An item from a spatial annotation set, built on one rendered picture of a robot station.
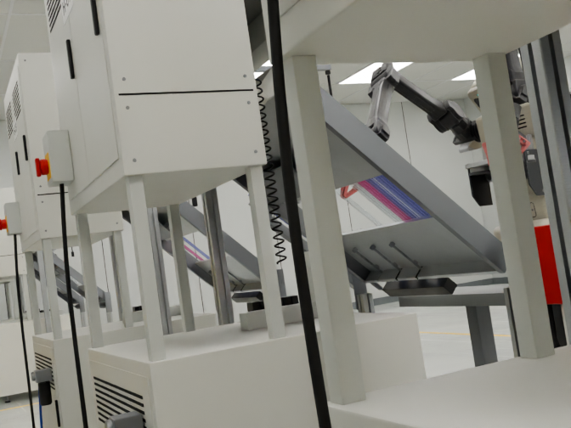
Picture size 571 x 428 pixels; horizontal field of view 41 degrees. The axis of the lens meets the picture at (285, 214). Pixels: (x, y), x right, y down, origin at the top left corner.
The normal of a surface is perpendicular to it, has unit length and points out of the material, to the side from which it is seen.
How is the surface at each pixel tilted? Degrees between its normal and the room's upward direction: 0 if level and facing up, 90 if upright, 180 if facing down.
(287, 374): 90
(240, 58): 90
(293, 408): 90
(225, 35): 90
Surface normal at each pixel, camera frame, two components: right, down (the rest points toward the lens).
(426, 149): 0.41, -0.12
